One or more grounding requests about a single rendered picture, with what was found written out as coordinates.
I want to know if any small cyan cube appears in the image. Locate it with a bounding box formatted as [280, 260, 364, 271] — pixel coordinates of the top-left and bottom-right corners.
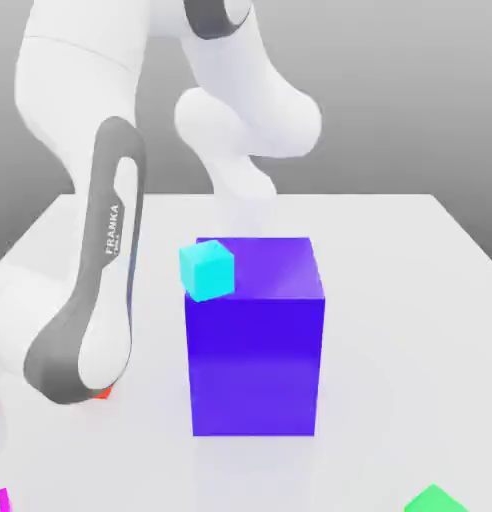
[178, 239, 236, 303]

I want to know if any small green cube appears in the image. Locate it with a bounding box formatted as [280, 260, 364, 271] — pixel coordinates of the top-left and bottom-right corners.
[403, 483, 470, 512]

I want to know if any large blue box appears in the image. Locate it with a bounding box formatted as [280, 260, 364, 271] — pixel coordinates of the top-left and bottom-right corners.
[184, 236, 326, 438]

